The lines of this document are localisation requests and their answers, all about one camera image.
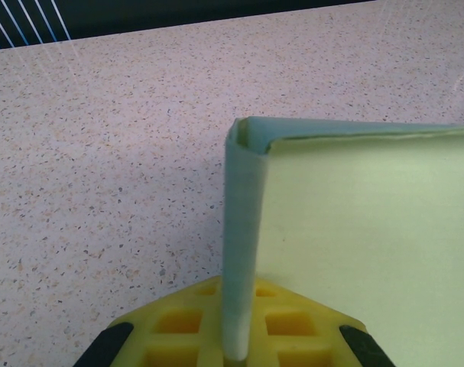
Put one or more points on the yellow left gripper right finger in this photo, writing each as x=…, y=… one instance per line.
x=293, y=329

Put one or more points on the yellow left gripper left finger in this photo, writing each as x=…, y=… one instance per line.
x=170, y=329

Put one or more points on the light green paper box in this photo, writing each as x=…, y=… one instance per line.
x=369, y=237

